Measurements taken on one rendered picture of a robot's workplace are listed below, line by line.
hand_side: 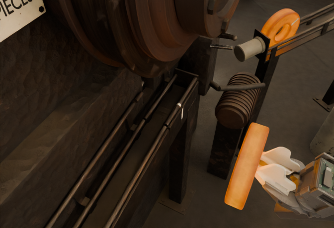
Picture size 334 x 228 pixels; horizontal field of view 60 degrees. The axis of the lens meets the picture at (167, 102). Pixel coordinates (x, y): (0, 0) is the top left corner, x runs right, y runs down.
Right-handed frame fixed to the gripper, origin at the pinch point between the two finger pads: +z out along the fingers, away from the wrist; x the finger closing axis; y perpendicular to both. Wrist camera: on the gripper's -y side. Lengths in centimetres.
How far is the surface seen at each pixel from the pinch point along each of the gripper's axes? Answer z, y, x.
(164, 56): 21.4, 7.3, -4.7
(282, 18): 3, -9, -62
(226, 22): 15.1, 12.6, -14.1
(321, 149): -51, -68, -74
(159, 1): 23.3, 19.9, -0.9
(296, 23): -3, -12, -69
